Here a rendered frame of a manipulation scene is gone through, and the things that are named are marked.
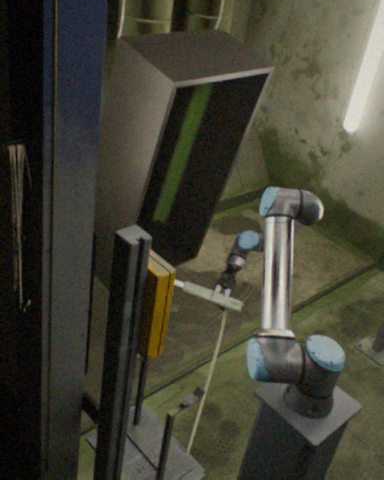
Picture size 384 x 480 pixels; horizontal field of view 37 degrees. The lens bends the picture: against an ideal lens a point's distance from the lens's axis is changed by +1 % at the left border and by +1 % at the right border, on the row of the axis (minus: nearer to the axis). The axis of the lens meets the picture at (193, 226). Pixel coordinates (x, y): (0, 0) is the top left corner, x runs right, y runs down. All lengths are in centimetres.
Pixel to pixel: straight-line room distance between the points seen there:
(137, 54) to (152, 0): 134
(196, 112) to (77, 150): 141
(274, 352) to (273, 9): 312
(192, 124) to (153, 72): 81
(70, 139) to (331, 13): 302
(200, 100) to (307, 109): 171
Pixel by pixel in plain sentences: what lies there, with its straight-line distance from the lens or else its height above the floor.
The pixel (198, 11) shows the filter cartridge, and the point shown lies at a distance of 403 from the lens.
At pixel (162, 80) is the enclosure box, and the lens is 221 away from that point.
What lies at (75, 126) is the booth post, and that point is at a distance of 161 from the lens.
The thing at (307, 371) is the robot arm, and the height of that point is 85.
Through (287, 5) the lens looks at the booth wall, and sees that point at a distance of 459.
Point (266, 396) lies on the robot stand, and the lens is 231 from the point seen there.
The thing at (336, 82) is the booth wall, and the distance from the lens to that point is 435.
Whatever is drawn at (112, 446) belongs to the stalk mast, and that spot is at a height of 99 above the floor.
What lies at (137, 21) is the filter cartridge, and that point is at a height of 149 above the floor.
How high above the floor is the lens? 230
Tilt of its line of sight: 32 degrees down
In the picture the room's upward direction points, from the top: 10 degrees clockwise
